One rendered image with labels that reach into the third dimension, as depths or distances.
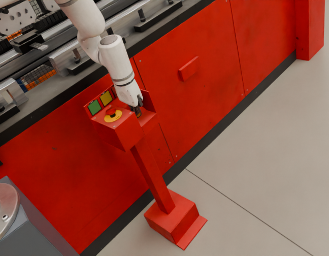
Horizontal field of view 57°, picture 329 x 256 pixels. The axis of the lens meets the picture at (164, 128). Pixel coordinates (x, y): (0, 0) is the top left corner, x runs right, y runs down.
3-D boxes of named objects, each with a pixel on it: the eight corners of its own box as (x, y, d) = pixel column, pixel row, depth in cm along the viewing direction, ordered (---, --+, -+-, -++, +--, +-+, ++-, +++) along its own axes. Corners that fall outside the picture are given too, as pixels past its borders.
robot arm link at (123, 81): (104, 75, 111) (107, 82, 113) (121, 82, 106) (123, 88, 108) (120, 63, 114) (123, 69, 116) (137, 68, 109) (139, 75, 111)
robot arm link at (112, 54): (103, 75, 111) (121, 82, 106) (90, 43, 102) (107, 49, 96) (120, 62, 115) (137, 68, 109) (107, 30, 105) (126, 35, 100)
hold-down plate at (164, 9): (141, 32, 148) (139, 26, 147) (135, 31, 152) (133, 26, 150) (183, 5, 161) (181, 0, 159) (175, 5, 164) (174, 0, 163)
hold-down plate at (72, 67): (74, 75, 132) (71, 69, 130) (69, 73, 136) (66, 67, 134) (126, 42, 144) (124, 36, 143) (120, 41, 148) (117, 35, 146)
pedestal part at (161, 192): (168, 215, 155) (130, 137, 123) (160, 210, 159) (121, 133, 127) (175, 206, 158) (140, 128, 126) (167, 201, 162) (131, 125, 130)
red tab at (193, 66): (184, 81, 166) (180, 70, 162) (181, 81, 167) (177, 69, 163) (201, 67, 172) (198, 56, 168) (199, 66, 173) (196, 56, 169)
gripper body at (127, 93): (106, 79, 113) (116, 102, 120) (125, 86, 107) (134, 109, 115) (121, 68, 116) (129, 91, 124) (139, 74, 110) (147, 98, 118)
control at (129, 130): (126, 153, 116) (107, 116, 106) (102, 140, 127) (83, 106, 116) (160, 121, 126) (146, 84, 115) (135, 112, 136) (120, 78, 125)
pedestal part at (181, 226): (184, 251, 151) (177, 237, 144) (150, 227, 168) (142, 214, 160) (207, 220, 160) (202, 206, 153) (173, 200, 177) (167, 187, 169)
